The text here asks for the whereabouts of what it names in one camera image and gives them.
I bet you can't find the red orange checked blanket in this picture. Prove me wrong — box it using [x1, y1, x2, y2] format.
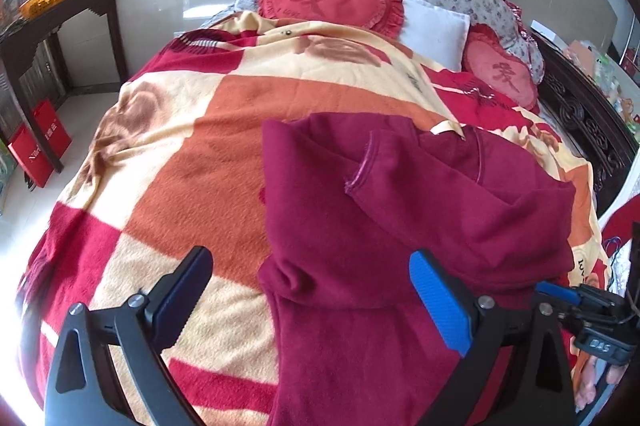
[15, 10, 613, 426]

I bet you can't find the dark carved wooden bed frame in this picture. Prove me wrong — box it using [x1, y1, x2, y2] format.
[530, 30, 640, 217]

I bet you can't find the colourful picture box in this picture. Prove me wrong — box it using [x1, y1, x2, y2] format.
[0, 141, 16, 217]

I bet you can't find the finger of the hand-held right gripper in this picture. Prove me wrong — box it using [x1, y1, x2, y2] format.
[536, 281, 583, 307]

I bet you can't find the maroon fleece hoodie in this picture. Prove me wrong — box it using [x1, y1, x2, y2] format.
[257, 113, 576, 426]

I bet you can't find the person's right hand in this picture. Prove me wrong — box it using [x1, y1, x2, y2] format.
[575, 351, 631, 414]

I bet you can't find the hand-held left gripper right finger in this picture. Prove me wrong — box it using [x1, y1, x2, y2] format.
[409, 249, 576, 426]

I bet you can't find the pile of colourful packets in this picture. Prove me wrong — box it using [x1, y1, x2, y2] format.
[530, 20, 640, 127]

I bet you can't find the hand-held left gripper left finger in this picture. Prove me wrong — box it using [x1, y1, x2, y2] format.
[44, 246, 214, 426]

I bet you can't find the red gift box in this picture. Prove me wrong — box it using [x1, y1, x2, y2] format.
[31, 100, 72, 161]
[7, 124, 53, 189]

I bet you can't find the white pillow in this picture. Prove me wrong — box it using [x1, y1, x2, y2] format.
[395, 0, 472, 72]

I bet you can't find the red patterned cloth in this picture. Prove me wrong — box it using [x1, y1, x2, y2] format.
[502, 0, 527, 37]

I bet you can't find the blue and red cable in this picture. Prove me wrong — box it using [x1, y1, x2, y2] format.
[602, 233, 628, 291]

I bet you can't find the dark wooden table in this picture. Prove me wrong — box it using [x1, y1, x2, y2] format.
[0, 0, 132, 174]

